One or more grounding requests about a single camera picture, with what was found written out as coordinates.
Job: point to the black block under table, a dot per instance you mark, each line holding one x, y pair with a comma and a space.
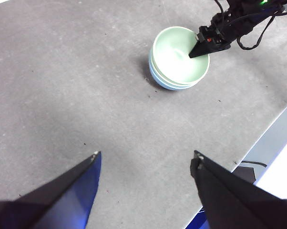
246, 175

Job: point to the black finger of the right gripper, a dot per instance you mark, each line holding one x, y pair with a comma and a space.
221, 47
199, 48

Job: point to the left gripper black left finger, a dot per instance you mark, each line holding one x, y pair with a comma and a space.
50, 205

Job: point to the green ribbed bowl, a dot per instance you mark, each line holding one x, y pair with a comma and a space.
181, 85
172, 59

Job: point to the blue ribbed bowl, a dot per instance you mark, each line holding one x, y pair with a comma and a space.
174, 88

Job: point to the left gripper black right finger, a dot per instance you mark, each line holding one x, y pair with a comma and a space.
229, 202

